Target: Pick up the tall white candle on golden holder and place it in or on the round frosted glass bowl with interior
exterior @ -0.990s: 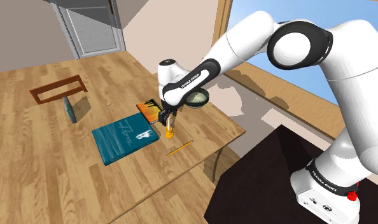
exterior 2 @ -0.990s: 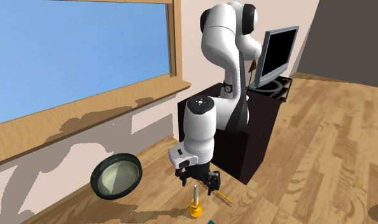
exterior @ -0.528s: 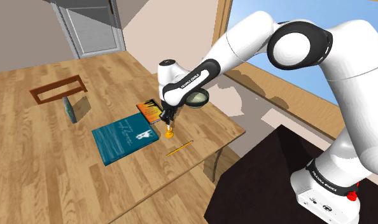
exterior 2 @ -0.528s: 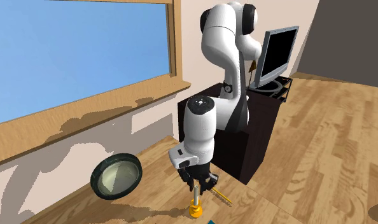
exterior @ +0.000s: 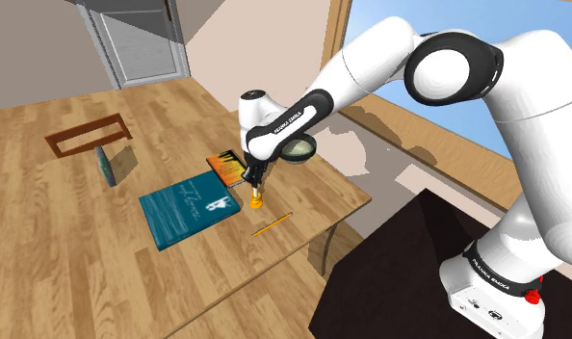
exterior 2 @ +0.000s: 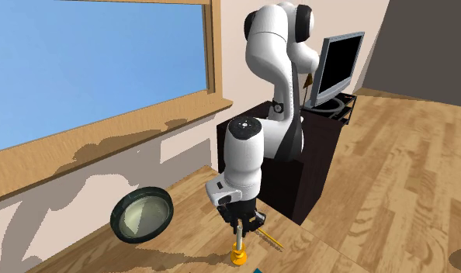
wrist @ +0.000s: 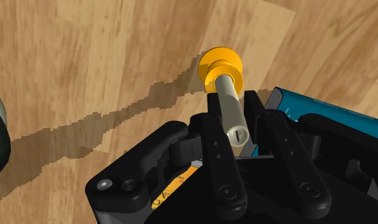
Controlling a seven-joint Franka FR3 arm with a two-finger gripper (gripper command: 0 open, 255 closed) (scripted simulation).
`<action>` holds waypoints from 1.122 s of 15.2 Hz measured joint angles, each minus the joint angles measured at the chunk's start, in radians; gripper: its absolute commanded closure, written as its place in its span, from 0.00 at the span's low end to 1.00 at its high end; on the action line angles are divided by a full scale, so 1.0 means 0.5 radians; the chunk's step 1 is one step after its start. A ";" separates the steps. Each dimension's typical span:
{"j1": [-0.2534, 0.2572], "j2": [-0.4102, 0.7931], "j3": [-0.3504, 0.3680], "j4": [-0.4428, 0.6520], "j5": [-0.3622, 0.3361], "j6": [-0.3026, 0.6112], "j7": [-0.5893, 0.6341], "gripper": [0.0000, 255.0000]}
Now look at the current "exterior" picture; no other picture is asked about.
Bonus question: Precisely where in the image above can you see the wooden table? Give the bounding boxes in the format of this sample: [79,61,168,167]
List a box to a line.
[0,110,373,339]

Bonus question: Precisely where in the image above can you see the upright teal book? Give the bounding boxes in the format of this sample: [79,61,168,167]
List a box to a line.
[93,144,118,189]

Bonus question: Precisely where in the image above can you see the yellow pencil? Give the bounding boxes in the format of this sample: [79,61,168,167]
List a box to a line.
[250,212,295,238]

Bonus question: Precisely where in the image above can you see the dark bowl with pale inside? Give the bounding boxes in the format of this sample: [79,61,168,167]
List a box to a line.
[279,133,318,165]

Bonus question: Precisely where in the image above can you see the yellow and white plunger toy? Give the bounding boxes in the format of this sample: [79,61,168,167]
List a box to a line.
[248,186,265,211]

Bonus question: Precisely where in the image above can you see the large teal book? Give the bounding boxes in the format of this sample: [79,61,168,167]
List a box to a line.
[138,169,242,252]

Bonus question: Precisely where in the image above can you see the wood-framed window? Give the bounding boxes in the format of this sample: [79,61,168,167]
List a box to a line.
[320,0,572,214]

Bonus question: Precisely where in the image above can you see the brown wooden chair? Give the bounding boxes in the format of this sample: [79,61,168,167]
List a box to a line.
[43,113,134,159]

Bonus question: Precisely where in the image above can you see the orange book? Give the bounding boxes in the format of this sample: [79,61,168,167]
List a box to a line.
[205,149,250,190]

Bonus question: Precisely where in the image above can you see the dark robot stand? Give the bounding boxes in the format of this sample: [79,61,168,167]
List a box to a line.
[308,188,572,339]

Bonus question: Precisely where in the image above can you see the grey door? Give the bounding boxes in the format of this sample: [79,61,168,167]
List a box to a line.
[76,0,193,91]

